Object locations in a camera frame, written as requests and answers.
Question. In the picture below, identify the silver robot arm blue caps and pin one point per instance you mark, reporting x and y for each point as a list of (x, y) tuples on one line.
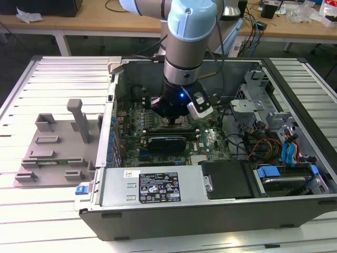
[(184, 52)]

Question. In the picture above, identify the CPU socket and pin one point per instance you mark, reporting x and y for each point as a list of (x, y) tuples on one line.
[(163, 124)]

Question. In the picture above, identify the black RAM slot row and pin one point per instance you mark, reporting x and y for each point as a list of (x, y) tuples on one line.
[(146, 104), (168, 131)]

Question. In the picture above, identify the black cylindrical component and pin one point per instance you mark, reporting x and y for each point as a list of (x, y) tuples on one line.
[(137, 92)]

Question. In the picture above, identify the black graphics card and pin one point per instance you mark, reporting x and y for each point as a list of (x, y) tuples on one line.
[(166, 144)]

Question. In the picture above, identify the green motherboard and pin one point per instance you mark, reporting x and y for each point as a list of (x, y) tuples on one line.
[(210, 137)]

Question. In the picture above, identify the silver chipset heat sink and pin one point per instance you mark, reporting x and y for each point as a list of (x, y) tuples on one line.
[(199, 160)]

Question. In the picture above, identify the silver metal drive cage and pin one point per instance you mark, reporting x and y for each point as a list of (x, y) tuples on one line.
[(246, 106)]

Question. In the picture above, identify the white labelled box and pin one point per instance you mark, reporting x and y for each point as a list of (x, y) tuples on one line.
[(237, 48)]

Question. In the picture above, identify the black plastic drive cover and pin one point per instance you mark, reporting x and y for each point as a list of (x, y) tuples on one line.
[(226, 179)]

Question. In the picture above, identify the silver power supply unit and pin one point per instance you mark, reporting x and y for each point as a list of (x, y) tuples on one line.
[(116, 184)]

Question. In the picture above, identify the grey parts rack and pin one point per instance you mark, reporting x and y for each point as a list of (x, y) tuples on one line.
[(71, 147)]

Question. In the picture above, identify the black power adapter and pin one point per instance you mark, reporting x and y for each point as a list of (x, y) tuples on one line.
[(262, 25)]

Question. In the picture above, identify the black open PC case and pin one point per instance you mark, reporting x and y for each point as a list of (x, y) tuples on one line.
[(184, 224)]

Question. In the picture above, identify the green RAM stick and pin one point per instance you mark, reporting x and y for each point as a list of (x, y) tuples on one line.
[(61, 160)]

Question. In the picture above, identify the blue case latch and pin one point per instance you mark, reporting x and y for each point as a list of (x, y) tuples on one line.
[(81, 190)]

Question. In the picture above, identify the small black container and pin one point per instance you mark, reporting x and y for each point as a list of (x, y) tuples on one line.
[(268, 11)]

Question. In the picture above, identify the hard disk in blue carrier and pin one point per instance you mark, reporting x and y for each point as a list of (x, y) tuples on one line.
[(285, 182)]

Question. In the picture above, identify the clear plastic bags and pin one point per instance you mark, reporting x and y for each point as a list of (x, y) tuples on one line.
[(300, 13)]

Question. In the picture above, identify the large black box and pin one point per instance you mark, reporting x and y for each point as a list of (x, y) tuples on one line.
[(39, 6)]

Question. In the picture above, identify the white crumpled plastic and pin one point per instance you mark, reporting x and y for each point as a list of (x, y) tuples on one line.
[(29, 16)]

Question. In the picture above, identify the red white bag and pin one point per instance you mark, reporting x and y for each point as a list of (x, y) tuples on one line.
[(329, 8)]

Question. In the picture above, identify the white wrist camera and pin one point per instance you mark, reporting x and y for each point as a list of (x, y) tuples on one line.
[(202, 112)]

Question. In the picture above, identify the wooden desk white frame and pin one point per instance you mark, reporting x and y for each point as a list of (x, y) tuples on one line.
[(92, 22)]

